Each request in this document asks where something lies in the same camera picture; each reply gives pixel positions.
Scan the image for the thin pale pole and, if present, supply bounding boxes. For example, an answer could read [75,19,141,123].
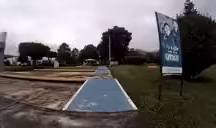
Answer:
[107,33,112,67]

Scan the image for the pale shelter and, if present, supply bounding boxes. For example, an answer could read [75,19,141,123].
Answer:
[82,58,100,66]

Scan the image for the large dark tree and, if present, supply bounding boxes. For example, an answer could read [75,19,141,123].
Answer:
[96,25,133,65]

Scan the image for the blue banner flag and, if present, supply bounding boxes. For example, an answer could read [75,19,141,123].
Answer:
[154,11,184,101]

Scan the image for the dense dark trees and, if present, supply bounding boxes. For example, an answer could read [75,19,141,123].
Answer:
[177,0,216,81]

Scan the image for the wet grey concrete pavement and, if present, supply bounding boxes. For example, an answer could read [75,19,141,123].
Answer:
[0,67,144,128]

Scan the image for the short white post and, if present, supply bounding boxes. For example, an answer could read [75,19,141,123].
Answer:
[53,59,60,69]

